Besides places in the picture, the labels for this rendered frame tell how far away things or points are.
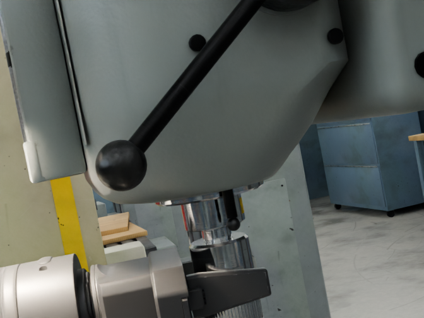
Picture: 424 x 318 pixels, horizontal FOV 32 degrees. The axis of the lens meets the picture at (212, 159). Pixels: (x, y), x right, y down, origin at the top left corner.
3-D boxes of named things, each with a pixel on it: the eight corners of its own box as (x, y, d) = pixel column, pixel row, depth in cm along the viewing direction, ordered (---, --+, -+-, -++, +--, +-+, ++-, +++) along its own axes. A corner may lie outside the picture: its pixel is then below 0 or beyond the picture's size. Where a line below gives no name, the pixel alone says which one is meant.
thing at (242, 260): (268, 311, 59) (255, 240, 59) (257, 330, 54) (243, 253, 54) (212, 317, 60) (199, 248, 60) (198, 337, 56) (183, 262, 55)
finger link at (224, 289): (271, 300, 55) (190, 317, 54) (264, 259, 55) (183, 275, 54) (275, 305, 53) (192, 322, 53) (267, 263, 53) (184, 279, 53)
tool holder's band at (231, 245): (255, 240, 59) (252, 228, 58) (243, 253, 54) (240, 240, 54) (199, 248, 60) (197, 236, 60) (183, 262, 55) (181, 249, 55)
